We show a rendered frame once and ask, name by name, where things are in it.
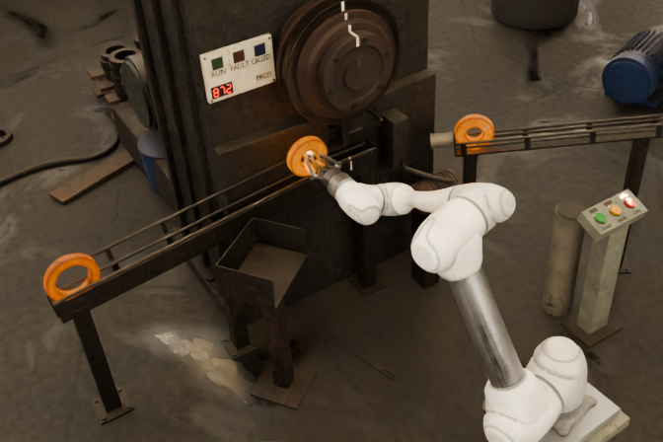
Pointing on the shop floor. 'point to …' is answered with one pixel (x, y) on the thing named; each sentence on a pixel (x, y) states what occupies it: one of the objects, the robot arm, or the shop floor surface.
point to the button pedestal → (602, 269)
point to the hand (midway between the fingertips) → (307, 152)
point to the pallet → (112, 91)
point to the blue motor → (636, 71)
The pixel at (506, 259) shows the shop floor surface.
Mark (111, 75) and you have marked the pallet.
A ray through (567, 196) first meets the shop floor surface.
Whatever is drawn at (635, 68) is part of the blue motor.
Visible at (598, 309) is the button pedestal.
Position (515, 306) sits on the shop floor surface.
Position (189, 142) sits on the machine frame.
